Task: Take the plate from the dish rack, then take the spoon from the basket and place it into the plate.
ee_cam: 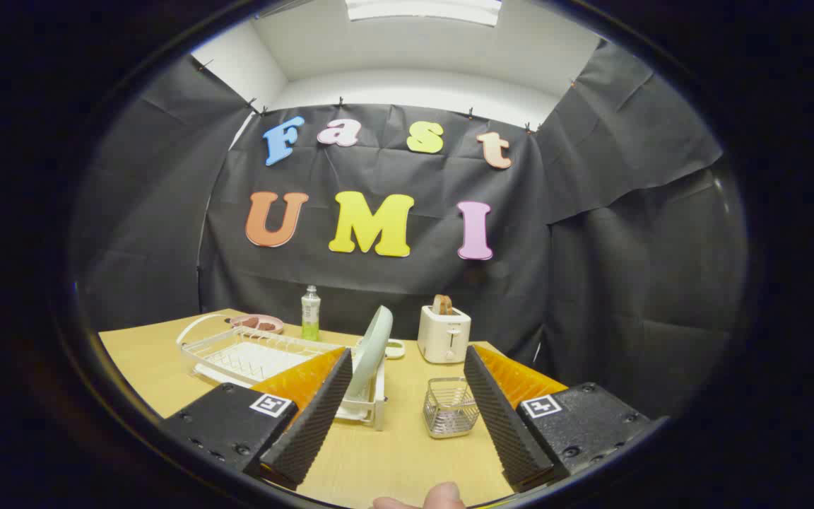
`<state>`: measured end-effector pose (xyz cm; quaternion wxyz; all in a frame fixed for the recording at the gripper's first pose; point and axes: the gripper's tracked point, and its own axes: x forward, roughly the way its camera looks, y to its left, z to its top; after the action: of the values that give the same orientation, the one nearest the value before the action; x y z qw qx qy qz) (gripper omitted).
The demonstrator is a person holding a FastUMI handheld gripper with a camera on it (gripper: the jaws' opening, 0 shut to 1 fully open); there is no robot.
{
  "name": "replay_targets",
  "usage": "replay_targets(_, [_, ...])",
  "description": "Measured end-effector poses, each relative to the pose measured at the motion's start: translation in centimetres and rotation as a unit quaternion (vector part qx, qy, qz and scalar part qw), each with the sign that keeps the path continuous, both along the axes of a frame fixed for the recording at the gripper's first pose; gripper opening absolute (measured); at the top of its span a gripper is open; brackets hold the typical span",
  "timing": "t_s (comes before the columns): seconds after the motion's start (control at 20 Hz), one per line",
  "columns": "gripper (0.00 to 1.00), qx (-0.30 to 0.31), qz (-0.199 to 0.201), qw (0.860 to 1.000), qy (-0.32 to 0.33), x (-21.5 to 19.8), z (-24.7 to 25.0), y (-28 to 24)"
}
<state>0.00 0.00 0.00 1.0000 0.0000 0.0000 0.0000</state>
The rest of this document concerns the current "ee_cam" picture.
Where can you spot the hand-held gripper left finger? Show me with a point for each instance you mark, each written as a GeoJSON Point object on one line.
{"type": "Point", "coordinates": [311, 424]}

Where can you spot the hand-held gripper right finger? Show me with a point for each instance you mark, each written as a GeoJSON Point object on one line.
{"type": "Point", "coordinates": [506, 424]}

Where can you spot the light green plate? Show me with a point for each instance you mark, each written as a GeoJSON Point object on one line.
{"type": "Point", "coordinates": [372, 346]}

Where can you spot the pink plate with food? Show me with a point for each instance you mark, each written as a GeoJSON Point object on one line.
{"type": "Point", "coordinates": [258, 324]}

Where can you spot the white toaster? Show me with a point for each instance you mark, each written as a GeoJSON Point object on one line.
{"type": "Point", "coordinates": [444, 339]}

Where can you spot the green drink bottle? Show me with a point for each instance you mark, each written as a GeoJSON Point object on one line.
{"type": "Point", "coordinates": [310, 314]}

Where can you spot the white divided food tray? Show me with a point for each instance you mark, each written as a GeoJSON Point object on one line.
{"type": "Point", "coordinates": [396, 349]}

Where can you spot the toasted bread slice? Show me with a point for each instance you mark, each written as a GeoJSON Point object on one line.
{"type": "Point", "coordinates": [442, 305]}

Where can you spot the ceiling light panel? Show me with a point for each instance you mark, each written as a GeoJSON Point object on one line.
{"type": "Point", "coordinates": [423, 8]}

